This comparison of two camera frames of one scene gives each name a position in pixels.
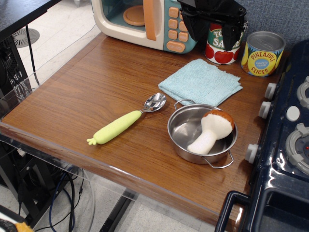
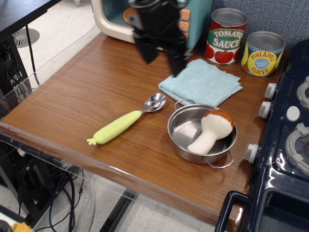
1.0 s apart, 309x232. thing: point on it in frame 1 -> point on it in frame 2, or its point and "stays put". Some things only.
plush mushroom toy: [216, 124] stays put
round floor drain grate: [21, 37] stays put
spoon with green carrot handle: [119, 125] stays put
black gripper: [198, 13] -> [158, 21]
